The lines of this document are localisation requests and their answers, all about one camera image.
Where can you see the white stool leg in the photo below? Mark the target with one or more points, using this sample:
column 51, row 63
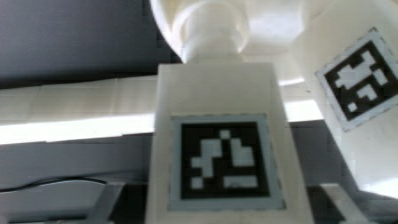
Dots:
column 225, row 176
column 344, row 51

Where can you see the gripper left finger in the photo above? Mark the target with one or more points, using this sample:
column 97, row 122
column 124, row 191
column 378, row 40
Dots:
column 105, row 203

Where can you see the white U-shaped fence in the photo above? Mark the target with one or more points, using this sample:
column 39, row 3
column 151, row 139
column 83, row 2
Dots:
column 126, row 106

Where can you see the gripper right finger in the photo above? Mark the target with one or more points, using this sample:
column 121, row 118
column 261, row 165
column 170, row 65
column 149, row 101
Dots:
column 344, row 205

